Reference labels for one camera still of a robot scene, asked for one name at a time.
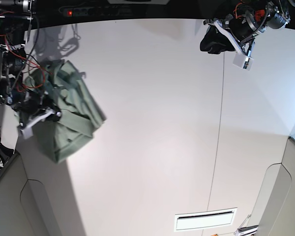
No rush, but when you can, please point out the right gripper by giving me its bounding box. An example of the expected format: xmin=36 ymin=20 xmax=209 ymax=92
xmin=13 ymin=92 xmax=61 ymax=130

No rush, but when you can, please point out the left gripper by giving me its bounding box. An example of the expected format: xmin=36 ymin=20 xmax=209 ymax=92
xmin=200 ymin=9 xmax=266 ymax=54

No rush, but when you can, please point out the light green T-shirt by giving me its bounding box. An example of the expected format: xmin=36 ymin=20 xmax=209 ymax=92
xmin=30 ymin=60 xmax=106 ymax=163

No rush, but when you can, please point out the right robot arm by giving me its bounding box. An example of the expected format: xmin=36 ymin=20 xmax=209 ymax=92
xmin=0 ymin=0 xmax=62 ymax=130

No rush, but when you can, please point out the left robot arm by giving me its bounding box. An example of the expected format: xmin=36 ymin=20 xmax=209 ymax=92
xmin=200 ymin=0 xmax=290 ymax=56

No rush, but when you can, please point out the grey left side cabinet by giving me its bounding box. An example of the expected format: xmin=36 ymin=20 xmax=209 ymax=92
xmin=0 ymin=152 xmax=89 ymax=236

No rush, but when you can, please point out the grey cabinet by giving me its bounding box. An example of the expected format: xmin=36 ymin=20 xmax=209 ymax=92
xmin=248 ymin=138 xmax=295 ymax=236
xmin=0 ymin=152 xmax=89 ymax=236

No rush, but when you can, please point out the black power strip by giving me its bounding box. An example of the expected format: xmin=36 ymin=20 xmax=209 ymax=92
xmin=59 ymin=7 xmax=135 ymax=17

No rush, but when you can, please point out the grey right side cabinet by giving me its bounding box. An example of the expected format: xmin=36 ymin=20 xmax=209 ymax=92
xmin=248 ymin=138 xmax=295 ymax=236

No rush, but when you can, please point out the white slotted panel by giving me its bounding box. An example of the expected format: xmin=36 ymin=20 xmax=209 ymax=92
xmin=174 ymin=207 xmax=237 ymax=232

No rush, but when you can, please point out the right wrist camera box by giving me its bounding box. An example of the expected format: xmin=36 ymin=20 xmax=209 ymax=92
xmin=18 ymin=126 xmax=33 ymax=140

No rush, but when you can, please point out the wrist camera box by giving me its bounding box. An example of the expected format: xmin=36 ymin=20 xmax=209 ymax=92
xmin=18 ymin=126 xmax=33 ymax=140
xmin=233 ymin=52 xmax=254 ymax=71

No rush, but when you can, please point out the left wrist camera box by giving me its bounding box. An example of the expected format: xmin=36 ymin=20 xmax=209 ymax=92
xmin=233 ymin=52 xmax=254 ymax=71

